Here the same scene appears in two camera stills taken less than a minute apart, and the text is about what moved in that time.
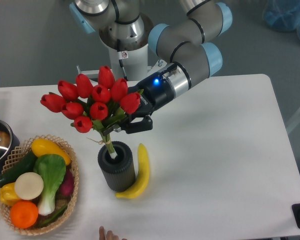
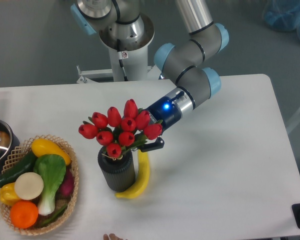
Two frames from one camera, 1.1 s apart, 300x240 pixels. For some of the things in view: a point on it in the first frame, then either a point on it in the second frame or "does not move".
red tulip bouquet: (100, 103) to (119, 134)
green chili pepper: (56, 215) does not move
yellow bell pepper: (7, 195) does not move
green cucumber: (25, 165) does not move
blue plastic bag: (287, 15) does not move
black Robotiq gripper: (155, 92) to (165, 112)
